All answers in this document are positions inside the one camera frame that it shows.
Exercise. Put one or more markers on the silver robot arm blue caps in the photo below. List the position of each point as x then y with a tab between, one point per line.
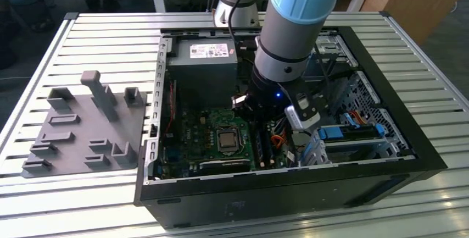
289	43

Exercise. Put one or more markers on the silver CPU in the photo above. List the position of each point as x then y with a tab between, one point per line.
228	140

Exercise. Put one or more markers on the green motherboard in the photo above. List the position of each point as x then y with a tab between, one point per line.
198	128

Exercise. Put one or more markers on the grey power supply unit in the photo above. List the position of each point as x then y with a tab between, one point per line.
202	78

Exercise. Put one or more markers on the hard disk in blue carrier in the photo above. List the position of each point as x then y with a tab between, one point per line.
331	133

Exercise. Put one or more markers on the black graphics card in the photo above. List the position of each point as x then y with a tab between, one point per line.
223	165

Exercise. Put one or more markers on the white power supply label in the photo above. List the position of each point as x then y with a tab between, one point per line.
208	50

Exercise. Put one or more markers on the silver drive bay cage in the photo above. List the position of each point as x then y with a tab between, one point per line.
337	48

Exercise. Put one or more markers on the silver disk bay cage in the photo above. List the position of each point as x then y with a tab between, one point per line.
367	144

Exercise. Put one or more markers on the black open PC case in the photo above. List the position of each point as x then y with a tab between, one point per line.
256	202

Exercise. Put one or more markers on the grey parts rack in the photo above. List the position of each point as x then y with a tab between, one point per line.
84	136

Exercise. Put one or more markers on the wooden cabinet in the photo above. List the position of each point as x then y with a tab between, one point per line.
421	1

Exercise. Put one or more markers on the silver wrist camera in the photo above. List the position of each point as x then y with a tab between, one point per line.
304	114

